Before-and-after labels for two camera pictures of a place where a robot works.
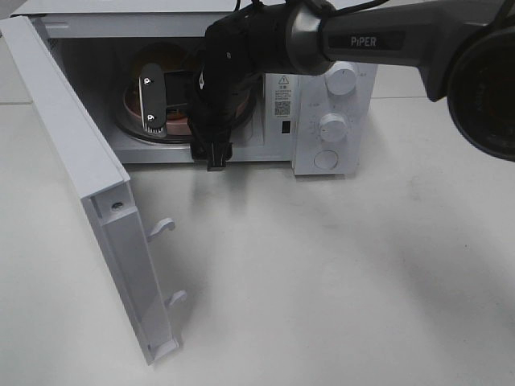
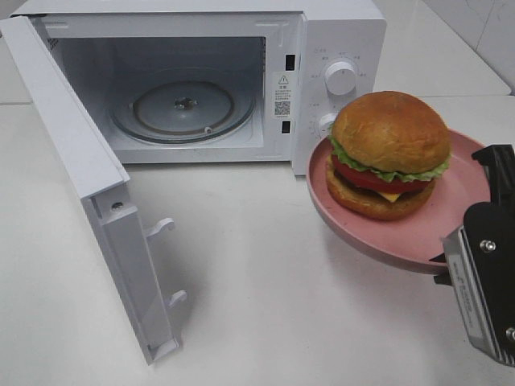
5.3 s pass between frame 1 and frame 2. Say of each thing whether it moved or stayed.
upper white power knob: stayed
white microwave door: stayed
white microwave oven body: stayed
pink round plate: moved
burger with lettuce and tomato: moved
